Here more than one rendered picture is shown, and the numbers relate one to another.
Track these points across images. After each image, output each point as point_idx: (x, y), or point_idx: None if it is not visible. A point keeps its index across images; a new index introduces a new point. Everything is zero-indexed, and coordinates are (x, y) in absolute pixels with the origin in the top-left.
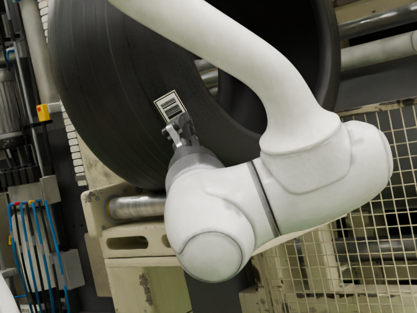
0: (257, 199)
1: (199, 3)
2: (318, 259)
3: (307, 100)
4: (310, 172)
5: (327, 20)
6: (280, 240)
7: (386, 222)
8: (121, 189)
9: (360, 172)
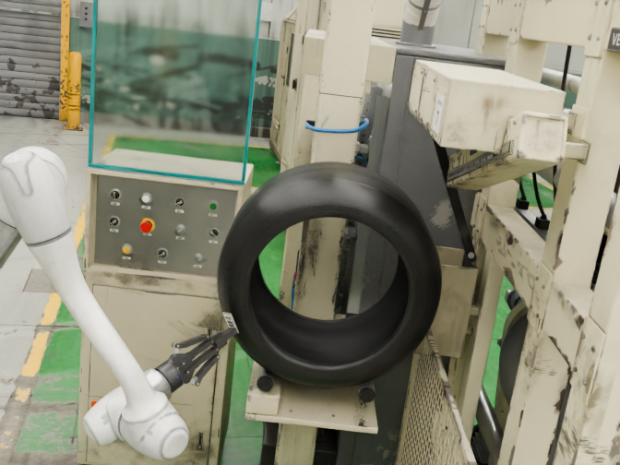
0: (116, 422)
1: (95, 329)
2: (412, 439)
3: (134, 399)
4: (126, 430)
5: (411, 304)
6: (295, 423)
7: (425, 454)
8: None
9: (144, 447)
